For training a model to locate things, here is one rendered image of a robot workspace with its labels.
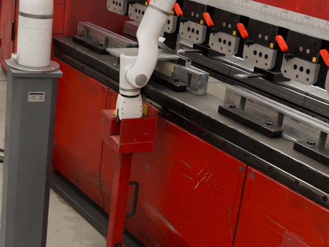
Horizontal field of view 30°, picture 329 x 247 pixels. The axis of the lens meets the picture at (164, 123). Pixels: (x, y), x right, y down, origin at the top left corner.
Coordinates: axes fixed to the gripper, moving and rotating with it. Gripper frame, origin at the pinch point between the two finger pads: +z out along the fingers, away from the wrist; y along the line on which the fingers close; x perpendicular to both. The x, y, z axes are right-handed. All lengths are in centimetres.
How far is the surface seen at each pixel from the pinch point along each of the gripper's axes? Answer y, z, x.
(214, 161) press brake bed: -22.4, 5.1, 30.1
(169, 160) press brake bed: -17.8, 15.1, 3.2
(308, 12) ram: -41, -55, 50
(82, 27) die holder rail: -18, -19, -100
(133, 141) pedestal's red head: -0.1, 3.2, 4.8
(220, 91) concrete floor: -227, 94, -271
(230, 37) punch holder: -35, -39, 16
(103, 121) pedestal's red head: 6.2, -0.2, -11.5
